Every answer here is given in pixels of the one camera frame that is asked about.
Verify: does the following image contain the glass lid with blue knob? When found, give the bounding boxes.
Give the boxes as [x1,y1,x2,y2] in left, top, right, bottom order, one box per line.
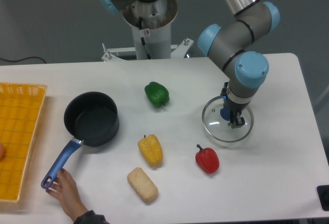
[202,96,254,143]

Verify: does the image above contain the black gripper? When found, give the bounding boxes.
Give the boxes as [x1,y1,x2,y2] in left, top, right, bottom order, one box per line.
[221,82,251,128]

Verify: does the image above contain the dark pot with blue handle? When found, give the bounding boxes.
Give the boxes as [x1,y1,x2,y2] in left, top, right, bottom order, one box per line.
[41,91,119,189]

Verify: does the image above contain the black device at table edge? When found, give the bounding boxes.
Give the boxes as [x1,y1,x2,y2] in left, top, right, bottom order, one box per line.
[317,185,329,211]

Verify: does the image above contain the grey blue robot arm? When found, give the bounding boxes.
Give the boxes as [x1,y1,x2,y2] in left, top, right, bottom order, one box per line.
[100,0,280,128]

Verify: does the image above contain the green bell pepper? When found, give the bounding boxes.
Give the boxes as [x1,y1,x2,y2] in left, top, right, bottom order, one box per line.
[144,82,170,108]

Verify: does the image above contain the black floor cable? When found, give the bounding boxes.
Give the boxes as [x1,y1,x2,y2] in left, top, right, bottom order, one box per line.
[0,56,47,64]

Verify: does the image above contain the yellow woven basket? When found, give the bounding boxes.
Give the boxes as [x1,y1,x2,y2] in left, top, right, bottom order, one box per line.
[1,82,47,202]

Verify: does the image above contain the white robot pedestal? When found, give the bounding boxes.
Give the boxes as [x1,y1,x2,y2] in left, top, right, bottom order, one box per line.
[101,0,194,62]

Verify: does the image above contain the person's hand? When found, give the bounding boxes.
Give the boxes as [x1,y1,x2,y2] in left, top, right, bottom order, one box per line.
[46,169,88,222]

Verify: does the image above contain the red bell pepper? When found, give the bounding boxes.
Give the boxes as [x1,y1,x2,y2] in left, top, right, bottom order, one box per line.
[195,144,220,174]

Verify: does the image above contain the beige bread loaf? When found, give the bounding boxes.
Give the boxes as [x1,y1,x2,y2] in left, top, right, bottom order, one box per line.
[127,167,158,203]

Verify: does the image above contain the dark sleeved forearm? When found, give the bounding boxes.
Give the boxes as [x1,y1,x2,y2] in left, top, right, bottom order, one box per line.
[73,210,109,224]

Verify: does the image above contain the yellow bell pepper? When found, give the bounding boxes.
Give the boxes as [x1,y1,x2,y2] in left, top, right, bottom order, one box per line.
[138,134,163,167]

